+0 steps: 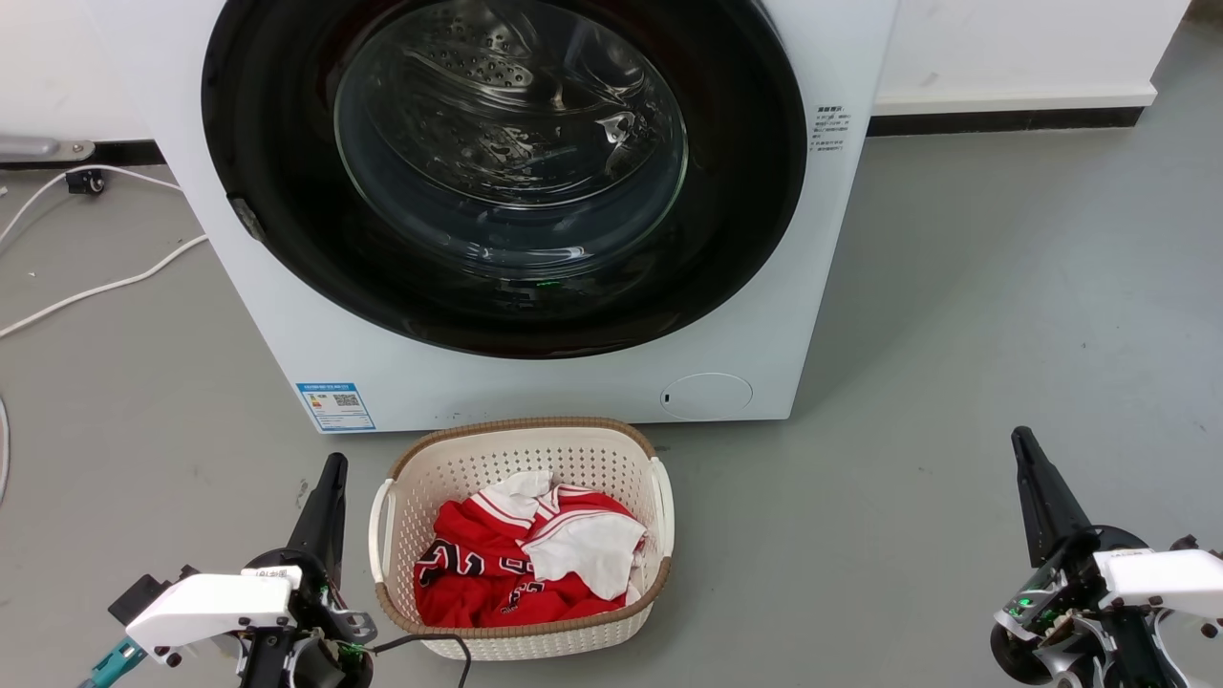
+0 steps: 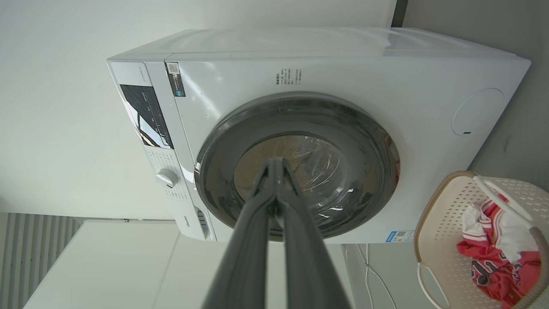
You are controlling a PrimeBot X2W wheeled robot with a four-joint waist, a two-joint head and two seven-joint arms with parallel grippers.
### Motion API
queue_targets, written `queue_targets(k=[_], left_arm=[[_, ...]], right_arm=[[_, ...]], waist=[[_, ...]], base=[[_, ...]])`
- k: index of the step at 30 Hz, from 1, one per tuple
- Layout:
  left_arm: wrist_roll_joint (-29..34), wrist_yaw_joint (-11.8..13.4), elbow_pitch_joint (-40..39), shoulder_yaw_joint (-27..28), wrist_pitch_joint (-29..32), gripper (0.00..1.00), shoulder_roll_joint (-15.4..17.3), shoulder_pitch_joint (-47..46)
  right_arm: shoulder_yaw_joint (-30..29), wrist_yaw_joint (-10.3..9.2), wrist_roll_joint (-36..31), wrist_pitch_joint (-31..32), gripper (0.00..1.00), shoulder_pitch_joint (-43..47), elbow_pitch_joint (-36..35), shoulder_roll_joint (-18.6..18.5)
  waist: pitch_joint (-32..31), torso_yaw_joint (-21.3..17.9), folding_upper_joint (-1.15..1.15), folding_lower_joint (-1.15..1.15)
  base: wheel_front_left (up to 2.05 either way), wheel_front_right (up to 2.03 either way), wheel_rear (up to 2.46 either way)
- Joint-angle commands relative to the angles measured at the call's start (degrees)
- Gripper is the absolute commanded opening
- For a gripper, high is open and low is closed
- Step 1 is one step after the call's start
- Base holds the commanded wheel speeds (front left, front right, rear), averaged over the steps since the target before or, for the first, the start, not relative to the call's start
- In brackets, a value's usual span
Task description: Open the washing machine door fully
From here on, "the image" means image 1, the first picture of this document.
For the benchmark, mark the red and white jersey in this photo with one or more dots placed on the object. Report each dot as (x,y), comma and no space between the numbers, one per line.
(478,540)

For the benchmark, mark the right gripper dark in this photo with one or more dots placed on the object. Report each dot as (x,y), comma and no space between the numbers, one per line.
(1051,612)

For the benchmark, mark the grey metal floor bar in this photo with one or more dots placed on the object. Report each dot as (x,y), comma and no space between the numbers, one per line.
(38,147)

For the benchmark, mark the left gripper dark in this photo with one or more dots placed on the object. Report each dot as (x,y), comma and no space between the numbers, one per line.
(330,612)

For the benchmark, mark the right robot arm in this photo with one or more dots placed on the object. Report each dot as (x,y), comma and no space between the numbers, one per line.
(1142,655)

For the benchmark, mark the small printed text sticker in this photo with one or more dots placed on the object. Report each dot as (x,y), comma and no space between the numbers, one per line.
(828,128)

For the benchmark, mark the grey metal door hinge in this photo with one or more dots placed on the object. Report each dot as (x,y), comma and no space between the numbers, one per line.
(248,219)

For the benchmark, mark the white front-load washing machine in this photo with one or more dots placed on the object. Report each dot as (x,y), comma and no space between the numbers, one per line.
(573,382)

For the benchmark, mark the blue energy label sticker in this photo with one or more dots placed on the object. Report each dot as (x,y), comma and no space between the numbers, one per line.
(335,407)

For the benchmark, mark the cream perforated laundry basket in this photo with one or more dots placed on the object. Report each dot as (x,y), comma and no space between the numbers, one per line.
(478,459)

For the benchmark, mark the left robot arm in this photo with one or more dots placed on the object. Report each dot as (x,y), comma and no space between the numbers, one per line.
(263,664)

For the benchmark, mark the black round glass washer door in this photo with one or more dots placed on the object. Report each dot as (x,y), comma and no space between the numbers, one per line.
(287,239)

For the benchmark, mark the round white filter cover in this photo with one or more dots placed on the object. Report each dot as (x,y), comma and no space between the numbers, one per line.
(707,397)

